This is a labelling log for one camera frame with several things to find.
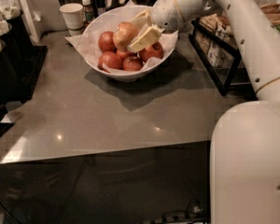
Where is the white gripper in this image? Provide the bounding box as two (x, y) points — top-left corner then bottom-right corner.
(127, 0), (185, 52)

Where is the yellowish red apple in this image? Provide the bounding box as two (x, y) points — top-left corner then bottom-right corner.
(113, 21), (139, 51)

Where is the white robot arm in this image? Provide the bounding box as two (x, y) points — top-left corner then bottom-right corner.
(150, 0), (280, 224)

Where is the red apple back right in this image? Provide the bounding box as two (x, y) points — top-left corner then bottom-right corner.
(116, 49), (135, 60)

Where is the red apple front middle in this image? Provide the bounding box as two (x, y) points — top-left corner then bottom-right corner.
(122, 56), (143, 71)

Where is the red apple back left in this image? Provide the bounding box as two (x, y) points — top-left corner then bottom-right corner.
(98, 31), (116, 52)

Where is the red apple front left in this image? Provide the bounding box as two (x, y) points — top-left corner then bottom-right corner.
(98, 51), (122, 70)

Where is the white paper liner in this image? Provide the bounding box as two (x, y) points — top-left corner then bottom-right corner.
(64, 5), (179, 74)

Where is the small brown glass bottle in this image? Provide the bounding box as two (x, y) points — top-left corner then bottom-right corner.
(82, 0), (94, 22)

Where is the white paper cup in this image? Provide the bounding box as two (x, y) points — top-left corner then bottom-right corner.
(60, 3), (84, 30)

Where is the white napkin box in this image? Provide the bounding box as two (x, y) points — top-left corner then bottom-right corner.
(11, 0), (43, 43)

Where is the black rubber mat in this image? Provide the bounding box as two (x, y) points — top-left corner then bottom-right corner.
(18, 46), (48, 103)

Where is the black wire condiment rack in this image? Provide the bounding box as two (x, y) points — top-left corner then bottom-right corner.
(189, 17), (255, 97)

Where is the power strip with cables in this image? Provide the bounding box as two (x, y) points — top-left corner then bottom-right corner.
(140, 200), (211, 224)

